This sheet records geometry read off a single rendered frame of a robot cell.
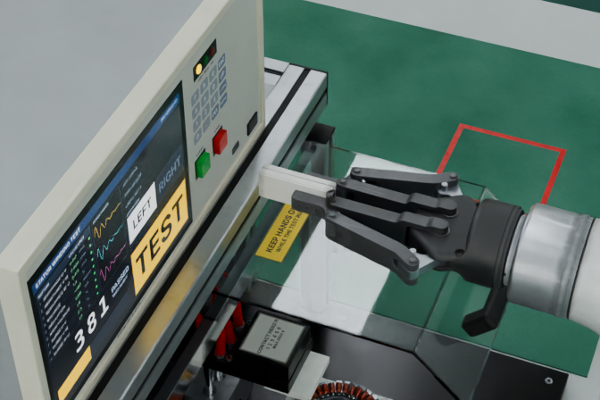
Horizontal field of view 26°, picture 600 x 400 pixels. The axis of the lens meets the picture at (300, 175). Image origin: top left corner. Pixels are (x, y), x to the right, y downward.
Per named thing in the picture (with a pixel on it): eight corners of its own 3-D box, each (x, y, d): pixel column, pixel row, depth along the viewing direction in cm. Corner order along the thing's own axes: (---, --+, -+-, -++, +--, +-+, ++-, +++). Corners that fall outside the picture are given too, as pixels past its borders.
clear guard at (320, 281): (532, 241, 138) (539, 200, 134) (468, 410, 121) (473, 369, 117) (250, 164, 147) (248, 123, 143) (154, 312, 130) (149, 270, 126)
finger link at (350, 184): (454, 212, 113) (459, 202, 113) (334, 178, 116) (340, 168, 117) (450, 245, 115) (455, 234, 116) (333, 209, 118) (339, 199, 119)
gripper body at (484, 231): (497, 313, 111) (395, 283, 114) (523, 248, 117) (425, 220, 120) (507, 252, 106) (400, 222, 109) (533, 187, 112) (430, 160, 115)
